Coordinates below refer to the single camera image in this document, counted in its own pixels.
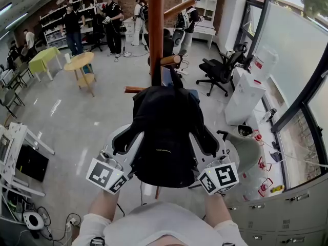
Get black monitor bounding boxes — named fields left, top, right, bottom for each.
left=15, top=144, right=50, bottom=183

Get empty water jug red handle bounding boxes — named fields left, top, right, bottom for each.
left=240, top=156, right=273, bottom=179
left=252, top=130, right=265, bottom=146
left=240, top=177, right=274, bottom=202

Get dark folding chair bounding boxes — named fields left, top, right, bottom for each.
left=4, top=61, right=34, bottom=87
left=0, top=88, right=26, bottom=118

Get white shelving unit with items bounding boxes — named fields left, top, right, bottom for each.
left=39, top=0, right=105, bottom=50

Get black backpack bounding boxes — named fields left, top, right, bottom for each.
left=112, top=60, right=220, bottom=189

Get black office chair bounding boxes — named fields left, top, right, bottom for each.
left=195, top=43, right=248, bottom=97
left=143, top=28, right=188, bottom=74
left=89, top=13, right=108, bottom=52

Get table with green cloth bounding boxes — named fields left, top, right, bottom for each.
left=28, top=46, right=63, bottom=83

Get clear water jug red label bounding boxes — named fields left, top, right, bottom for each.
left=252, top=46, right=279, bottom=81

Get black cable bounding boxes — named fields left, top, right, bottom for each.
left=35, top=206, right=82, bottom=243

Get white metal workstation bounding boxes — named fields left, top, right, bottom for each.
left=0, top=121, right=56, bottom=223

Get person's white shirt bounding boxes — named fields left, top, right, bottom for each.
left=71, top=201, right=248, bottom=246

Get white round device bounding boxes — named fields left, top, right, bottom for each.
left=23, top=211, right=45, bottom=231

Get white desk with drawers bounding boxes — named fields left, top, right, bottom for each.
left=122, top=16, right=137, bottom=44

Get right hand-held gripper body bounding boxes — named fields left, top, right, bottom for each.
left=197, top=154, right=240, bottom=196

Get grey metal lockers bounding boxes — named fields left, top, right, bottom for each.
left=224, top=172, right=328, bottom=246

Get long ceiling light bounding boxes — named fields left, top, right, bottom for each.
left=0, top=3, right=13, bottom=17
left=5, top=12, right=29, bottom=30

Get white desk with hutch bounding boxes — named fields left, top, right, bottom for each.
left=181, top=0, right=219, bottom=50

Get black framed window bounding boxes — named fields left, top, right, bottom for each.
left=240, top=0, right=328, bottom=191

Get round wooden table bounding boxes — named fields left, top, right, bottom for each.
left=63, top=51, right=97, bottom=97

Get grey chair with black frame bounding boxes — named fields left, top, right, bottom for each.
left=188, top=129, right=262, bottom=190

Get brown wooden coat rack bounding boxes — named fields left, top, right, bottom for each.
left=124, top=0, right=197, bottom=200

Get person's right forearm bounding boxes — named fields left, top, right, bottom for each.
left=203, top=192, right=233, bottom=228

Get person's left forearm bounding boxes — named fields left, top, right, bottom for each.
left=88, top=188, right=121, bottom=224

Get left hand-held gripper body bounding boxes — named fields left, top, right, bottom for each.
left=85, top=145, right=134, bottom=195

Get small white trash bin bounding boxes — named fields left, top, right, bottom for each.
left=236, top=124, right=254, bottom=138

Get black pouch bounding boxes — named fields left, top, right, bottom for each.
left=269, top=140, right=283, bottom=163

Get blue chair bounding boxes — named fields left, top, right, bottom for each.
left=161, top=66, right=201, bottom=105

